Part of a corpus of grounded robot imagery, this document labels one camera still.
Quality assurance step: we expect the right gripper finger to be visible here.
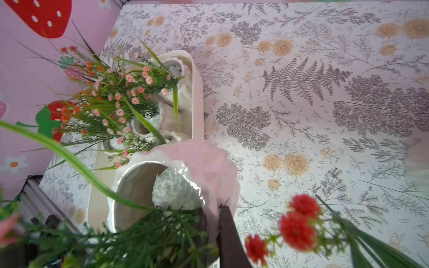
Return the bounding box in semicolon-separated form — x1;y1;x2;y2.
218;205;252;268

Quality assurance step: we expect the aluminium front rail frame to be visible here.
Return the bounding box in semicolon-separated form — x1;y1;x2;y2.
17;175;80;245

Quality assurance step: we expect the white rectangular storage tray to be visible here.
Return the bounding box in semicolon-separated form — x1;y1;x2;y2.
86;50;206;235

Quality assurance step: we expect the pink flower plant pot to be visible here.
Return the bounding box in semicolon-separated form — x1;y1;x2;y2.
81;41;203;117

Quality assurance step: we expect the pink potted plant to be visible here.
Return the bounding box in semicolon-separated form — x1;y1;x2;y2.
67;93;191;168

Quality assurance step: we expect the orange flower potted plant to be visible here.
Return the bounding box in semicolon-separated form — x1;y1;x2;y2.
16;21;108;142

